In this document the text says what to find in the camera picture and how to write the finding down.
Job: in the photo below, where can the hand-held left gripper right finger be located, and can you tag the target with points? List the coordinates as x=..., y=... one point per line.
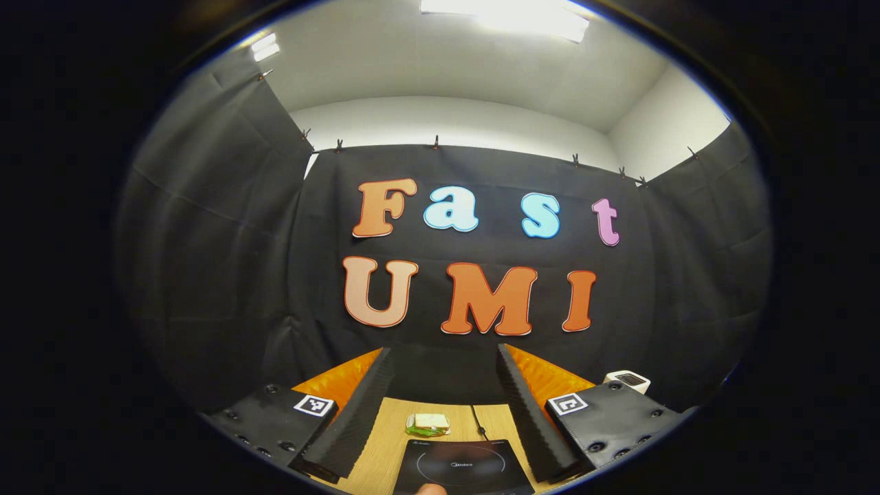
x=533, y=419

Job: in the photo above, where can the green and white sandwich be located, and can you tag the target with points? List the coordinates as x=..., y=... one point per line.
x=430, y=423

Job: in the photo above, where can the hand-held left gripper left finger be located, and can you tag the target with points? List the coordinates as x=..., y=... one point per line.
x=357, y=419

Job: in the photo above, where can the large ceiling light panel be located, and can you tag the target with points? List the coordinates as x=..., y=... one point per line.
x=515, y=15

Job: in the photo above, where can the small ceiling light panel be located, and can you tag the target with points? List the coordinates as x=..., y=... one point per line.
x=265, y=47

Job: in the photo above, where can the black backdrop cloth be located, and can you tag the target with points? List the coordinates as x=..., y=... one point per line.
x=220, y=275

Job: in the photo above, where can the row of cloth clips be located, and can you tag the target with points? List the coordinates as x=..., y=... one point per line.
x=435, y=142

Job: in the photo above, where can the white toaster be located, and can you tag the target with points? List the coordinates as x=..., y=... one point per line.
x=629, y=379

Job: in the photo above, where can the black induction cooktop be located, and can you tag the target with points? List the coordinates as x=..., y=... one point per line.
x=460, y=467

